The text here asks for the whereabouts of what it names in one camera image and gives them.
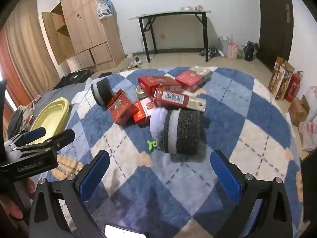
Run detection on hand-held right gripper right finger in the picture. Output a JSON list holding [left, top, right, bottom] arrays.
[[210, 150, 294, 238]]

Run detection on wooden wardrobe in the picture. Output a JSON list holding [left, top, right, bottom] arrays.
[[41, 0, 125, 72]]

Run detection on red fire extinguisher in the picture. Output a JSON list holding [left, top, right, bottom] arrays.
[[284, 71, 304, 102]]

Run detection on person's left hand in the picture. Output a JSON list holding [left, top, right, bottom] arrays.
[[0, 197, 24, 220]]

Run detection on dark grey bag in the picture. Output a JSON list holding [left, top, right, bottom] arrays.
[[7, 109, 25, 139]]

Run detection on black open case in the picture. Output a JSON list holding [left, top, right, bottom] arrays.
[[53, 69, 95, 90]]

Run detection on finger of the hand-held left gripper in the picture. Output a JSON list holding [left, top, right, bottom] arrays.
[[12, 128, 75, 154], [7, 127, 47, 145]]

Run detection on lavender plush ball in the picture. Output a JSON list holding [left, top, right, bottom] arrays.
[[149, 107, 169, 140]]

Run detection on checkered cloth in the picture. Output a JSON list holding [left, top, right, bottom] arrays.
[[199, 47, 221, 57]]

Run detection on white plastic bag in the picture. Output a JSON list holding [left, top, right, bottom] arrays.
[[96, 0, 113, 19], [303, 86, 317, 114], [298, 121, 317, 152]]

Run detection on blue checkered rug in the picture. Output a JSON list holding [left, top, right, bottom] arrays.
[[46, 66, 304, 238]]

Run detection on clear red box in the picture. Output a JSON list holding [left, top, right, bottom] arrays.
[[107, 89, 139, 126]]

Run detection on pink paper bag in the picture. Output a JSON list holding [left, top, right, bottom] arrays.
[[227, 43, 239, 60]]

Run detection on brown cardboard box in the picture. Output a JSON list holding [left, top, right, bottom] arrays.
[[288, 97, 310, 127]]

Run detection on red carton with grey end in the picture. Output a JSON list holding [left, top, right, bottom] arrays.
[[175, 65, 211, 93]]

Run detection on black bag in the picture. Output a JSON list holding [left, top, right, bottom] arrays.
[[243, 42, 258, 61]]

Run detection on small grey black sock roll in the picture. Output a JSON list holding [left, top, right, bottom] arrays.
[[90, 78, 115, 106]]

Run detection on orange curtain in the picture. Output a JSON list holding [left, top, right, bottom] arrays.
[[0, 27, 26, 102]]

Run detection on beige tape roll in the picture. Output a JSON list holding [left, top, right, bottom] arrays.
[[136, 85, 154, 99]]

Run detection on dark brown door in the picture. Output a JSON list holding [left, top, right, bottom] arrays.
[[256, 0, 294, 67]]

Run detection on beige clothes pile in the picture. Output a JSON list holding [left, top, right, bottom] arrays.
[[17, 102, 36, 127]]

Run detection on small white containers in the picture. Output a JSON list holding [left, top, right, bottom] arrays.
[[181, 5, 206, 12]]

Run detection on white flat device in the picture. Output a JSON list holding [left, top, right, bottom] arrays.
[[105, 224, 146, 238]]

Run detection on yellow plastic basin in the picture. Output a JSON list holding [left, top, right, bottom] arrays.
[[26, 98, 70, 145]]

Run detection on pile of red packets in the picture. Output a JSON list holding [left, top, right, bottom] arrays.
[[133, 76, 206, 129]]

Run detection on black folding table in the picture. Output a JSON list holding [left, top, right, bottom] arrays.
[[129, 10, 211, 63]]

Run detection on grey bed sheet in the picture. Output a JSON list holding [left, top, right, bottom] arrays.
[[15, 82, 95, 129]]

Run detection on beige curtain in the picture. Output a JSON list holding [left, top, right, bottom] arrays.
[[5, 0, 61, 100]]

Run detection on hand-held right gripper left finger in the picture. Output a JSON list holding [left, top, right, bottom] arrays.
[[29, 150, 111, 238]]

